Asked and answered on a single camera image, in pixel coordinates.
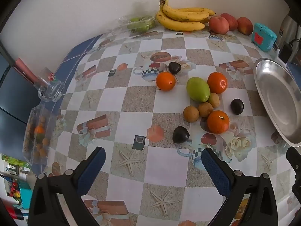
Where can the clear glass mug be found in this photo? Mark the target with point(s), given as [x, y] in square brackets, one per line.
[50, 87]

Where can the round steel tray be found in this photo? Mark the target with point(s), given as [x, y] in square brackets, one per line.
[277, 94]

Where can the teal plastic box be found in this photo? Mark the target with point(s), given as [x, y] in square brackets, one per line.
[263, 37]

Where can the small brown longan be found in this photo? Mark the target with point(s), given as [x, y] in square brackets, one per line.
[214, 99]
[205, 109]
[191, 113]

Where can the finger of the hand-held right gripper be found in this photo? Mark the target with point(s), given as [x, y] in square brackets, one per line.
[296, 162]

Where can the green mango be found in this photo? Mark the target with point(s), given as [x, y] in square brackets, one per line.
[198, 89]

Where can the white charger base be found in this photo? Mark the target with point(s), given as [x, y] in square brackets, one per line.
[278, 55]

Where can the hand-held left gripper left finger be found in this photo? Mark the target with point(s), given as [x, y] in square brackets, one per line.
[92, 171]

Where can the black charger block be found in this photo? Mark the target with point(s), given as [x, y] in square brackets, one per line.
[285, 51]

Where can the dark purple plum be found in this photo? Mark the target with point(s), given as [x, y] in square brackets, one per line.
[174, 67]
[181, 134]
[236, 106]

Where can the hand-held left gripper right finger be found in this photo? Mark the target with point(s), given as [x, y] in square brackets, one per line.
[217, 172]

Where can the orange with white stem stick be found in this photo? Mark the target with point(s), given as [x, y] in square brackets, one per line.
[218, 121]

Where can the clear container of green fruit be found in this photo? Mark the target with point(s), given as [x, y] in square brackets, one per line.
[138, 26]

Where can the orange without visible stem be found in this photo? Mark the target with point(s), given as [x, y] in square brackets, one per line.
[165, 81]

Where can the clear container of mixed fruit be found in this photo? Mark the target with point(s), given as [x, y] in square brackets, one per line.
[38, 131]

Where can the pale red apple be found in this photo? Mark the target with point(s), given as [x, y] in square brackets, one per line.
[218, 24]

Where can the yellow banana bunch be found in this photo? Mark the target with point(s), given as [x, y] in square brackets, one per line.
[181, 24]

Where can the steel kettle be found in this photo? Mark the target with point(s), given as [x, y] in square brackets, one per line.
[287, 27]

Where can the orange with small green navel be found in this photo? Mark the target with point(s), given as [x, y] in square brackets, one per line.
[217, 82]

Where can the pink flat object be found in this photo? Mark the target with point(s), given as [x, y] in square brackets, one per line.
[25, 70]

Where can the checkered printed tablecloth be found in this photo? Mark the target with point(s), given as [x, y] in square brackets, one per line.
[112, 91]

